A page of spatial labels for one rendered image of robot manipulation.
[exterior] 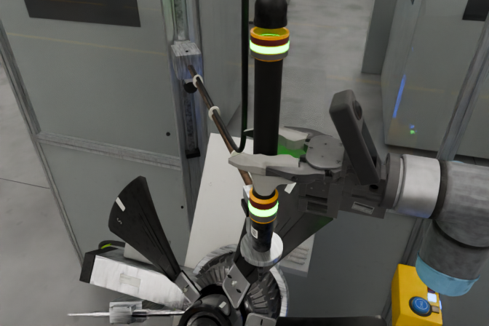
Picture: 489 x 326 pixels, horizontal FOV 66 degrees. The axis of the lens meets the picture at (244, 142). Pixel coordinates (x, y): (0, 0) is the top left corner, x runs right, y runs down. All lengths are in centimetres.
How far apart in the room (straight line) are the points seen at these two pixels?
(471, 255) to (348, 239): 110
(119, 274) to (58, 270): 163
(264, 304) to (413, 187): 57
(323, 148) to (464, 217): 18
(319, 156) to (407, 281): 73
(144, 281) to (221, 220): 25
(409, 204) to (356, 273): 130
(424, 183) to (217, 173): 69
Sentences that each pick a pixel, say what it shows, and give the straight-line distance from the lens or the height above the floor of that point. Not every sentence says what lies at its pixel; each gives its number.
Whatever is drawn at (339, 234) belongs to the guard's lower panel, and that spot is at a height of 78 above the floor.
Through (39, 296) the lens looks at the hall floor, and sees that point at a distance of 261.
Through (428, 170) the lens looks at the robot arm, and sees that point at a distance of 49.
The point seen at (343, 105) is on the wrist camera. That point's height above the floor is 175.
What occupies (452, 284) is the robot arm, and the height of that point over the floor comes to 152.
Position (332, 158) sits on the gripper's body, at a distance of 48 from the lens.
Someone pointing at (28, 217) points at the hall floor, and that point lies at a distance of 313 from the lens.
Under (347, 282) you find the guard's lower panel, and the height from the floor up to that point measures 50.
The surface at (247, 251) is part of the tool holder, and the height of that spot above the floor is 146.
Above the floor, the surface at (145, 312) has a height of 110.
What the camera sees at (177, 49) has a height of 158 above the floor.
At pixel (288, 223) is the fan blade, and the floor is 139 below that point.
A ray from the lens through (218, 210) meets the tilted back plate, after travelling 107.
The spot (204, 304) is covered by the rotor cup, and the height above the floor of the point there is 127.
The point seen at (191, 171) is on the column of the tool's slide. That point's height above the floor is 109.
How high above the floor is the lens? 195
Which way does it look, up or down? 34 degrees down
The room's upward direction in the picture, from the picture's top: straight up
